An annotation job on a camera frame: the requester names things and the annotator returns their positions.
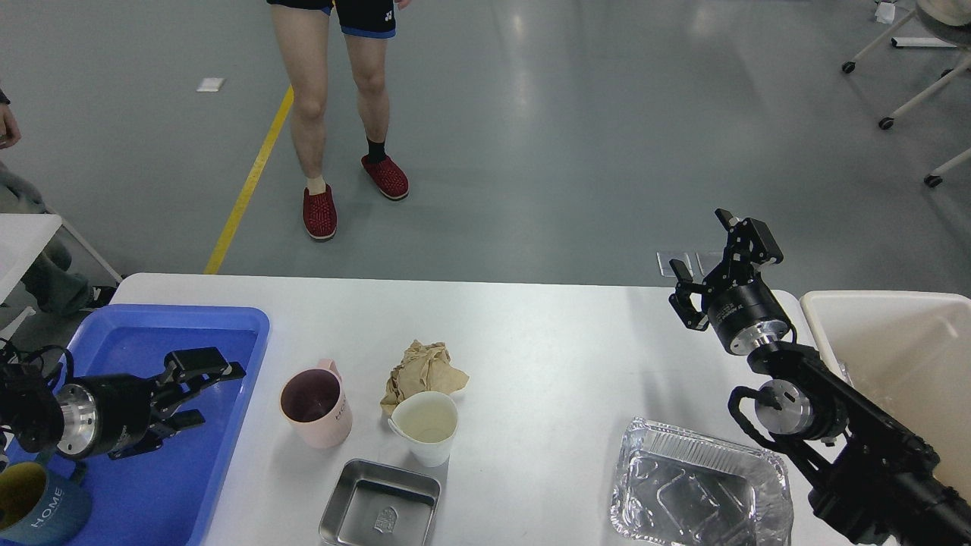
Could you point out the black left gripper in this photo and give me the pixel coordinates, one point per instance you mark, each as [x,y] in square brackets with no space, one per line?
[123,415]

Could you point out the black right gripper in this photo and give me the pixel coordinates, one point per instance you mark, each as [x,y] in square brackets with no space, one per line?
[745,314]

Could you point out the pink mug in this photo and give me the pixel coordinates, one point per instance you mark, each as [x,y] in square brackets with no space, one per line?
[315,403]

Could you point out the small steel tray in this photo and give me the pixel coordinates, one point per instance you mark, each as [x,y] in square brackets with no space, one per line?
[378,504]

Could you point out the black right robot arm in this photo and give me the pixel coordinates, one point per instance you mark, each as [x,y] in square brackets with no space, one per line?
[871,478]

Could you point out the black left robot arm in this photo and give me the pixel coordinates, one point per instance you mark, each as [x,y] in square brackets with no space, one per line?
[29,407]

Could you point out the blue plastic bin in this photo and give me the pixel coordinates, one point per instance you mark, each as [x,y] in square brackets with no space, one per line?
[167,497]

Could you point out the dark blue yellow mug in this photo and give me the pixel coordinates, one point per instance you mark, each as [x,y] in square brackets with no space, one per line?
[42,507]

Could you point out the beige plastic bin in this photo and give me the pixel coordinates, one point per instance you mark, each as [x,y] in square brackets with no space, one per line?
[910,354]

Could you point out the aluminium foil tray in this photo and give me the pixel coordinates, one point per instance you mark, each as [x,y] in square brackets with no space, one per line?
[673,486]

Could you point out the white side table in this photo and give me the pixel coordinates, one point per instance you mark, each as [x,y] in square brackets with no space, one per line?
[23,238]

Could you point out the white paper cup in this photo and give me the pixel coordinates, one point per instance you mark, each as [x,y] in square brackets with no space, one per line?
[428,422]

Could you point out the crumpled brown paper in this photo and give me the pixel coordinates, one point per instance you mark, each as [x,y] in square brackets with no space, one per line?
[423,368]

